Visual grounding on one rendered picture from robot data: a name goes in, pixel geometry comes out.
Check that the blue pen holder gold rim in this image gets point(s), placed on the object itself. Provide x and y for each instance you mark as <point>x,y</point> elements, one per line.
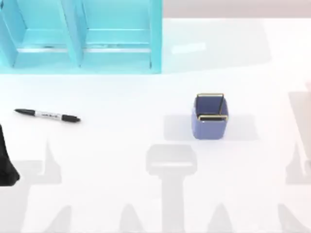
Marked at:
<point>209,129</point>

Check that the light blue rack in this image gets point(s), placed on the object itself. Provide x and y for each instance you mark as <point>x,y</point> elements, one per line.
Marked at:
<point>116,60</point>

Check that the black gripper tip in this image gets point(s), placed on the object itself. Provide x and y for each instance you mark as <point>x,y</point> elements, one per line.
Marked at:
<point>6,167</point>

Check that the black and white marker pen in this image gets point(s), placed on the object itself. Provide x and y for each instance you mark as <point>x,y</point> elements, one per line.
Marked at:
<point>47,115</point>

